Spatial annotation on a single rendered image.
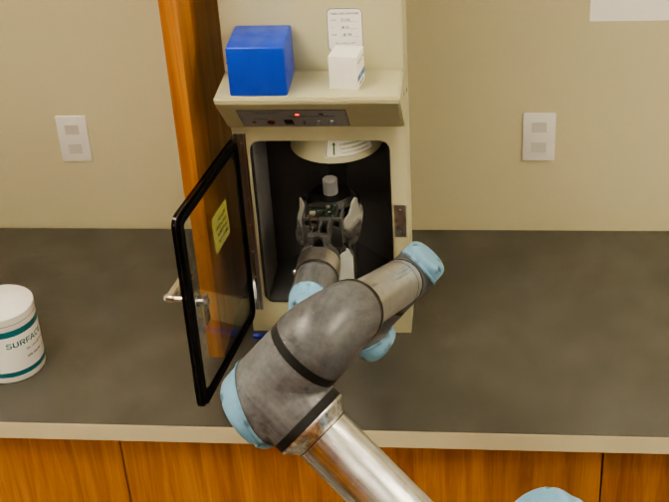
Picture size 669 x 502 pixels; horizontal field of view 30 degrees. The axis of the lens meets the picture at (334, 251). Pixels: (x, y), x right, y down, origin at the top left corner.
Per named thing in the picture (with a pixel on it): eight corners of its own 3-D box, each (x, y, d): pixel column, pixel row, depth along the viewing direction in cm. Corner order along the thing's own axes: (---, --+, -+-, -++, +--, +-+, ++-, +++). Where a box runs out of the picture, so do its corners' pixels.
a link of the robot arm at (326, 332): (318, 270, 164) (411, 226, 210) (265, 326, 167) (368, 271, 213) (379, 334, 162) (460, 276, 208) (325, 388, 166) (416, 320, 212)
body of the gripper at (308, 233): (345, 200, 223) (339, 238, 213) (348, 240, 228) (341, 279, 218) (303, 200, 224) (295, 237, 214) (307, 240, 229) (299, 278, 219)
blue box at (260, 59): (239, 73, 222) (234, 25, 217) (295, 72, 221) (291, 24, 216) (229, 97, 214) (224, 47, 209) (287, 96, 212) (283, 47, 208)
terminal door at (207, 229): (255, 315, 249) (236, 135, 228) (201, 411, 224) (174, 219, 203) (252, 315, 249) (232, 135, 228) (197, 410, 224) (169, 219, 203)
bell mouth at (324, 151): (297, 122, 248) (294, 97, 245) (385, 122, 246) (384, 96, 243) (284, 163, 233) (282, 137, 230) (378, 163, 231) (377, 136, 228)
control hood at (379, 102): (229, 122, 228) (223, 71, 223) (406, 121, 225) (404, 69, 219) (217, 150, 219) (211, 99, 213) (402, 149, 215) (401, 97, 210)
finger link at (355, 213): (372, 186, 229) (347, 211, 223) (374, 214, 233) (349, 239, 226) (357, 183, 231) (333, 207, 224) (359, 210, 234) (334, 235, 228)
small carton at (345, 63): (336, 77, 218) (334, 44, 215) (364, 78, 217) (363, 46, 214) (330, 89, 214) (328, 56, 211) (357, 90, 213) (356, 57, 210)
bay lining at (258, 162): (282, 235, 269) (268, 85, 251) (401, 236, 266) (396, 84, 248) (265, 300, 249) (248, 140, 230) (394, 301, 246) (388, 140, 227)
